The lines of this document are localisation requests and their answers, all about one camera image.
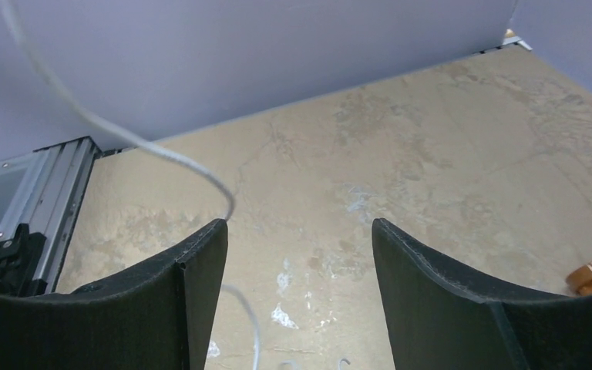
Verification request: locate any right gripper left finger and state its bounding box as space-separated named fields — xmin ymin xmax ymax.
xmin=0 ymin=219 xmax=228 ymax=369

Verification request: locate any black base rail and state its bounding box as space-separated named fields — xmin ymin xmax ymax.
xmin=0 ymin=137 xmax=100 ymax=297

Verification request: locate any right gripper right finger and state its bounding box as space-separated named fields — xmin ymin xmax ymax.
xmin=372 ymin=218 xmax=592 ymax=369

